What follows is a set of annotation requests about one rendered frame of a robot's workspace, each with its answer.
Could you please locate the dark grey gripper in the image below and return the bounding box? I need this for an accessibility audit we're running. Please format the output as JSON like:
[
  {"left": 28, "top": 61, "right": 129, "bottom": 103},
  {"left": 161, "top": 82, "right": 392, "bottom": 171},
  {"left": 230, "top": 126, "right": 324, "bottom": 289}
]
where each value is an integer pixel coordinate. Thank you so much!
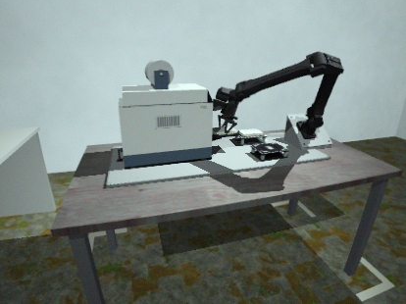
[{"left": 218, "top": 105, "right": 238, "bottom": 133}]

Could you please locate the white foil roll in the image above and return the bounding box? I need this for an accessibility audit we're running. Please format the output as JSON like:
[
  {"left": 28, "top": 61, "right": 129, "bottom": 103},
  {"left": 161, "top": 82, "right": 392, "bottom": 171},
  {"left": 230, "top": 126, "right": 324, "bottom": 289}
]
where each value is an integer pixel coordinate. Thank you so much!
[{"left": 145, "top": 60, "right": 175, "bottom": 85}]

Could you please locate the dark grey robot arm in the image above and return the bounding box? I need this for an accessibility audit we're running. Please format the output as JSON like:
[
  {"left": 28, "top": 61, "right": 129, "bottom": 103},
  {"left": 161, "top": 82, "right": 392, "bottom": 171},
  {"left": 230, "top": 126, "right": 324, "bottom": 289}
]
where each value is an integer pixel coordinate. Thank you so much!
[{"left": 213, "top": 51, "right": 344, "bottom": 139}]

